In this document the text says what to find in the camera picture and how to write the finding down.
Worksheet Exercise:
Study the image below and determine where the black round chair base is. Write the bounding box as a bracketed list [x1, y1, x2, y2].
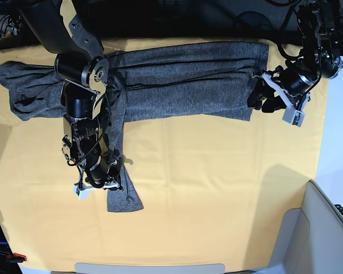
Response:
[233, 11, 275, 31]

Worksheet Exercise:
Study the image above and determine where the grey tray edge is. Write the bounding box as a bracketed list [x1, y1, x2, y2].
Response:
[74, 263, 225, 274]

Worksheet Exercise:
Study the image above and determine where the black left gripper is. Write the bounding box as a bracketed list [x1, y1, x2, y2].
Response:
[247, 64, 319, 113]

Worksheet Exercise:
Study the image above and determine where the white plastic bin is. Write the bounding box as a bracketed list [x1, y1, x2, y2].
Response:
[266, 180, 343, 273]

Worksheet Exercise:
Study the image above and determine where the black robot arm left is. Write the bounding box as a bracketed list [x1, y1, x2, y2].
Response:
[247, 1, 342, 113]

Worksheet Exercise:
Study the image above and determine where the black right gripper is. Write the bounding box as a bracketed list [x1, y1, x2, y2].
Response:
[82, 150, 133, 192]

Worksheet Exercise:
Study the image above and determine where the yellow table cloth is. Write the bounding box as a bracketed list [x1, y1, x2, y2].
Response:
[0, 36, 330, 272]

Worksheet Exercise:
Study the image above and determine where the red black clamp left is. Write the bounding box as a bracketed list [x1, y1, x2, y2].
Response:
[5, 253, 27, 263]

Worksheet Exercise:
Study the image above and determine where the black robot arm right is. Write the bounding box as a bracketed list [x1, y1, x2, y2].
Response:
[18, 1, 124, 198]

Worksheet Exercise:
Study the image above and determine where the grey long-sleeve T-shirt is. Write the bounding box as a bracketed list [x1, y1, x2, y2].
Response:
[0, 42, 269, 212]

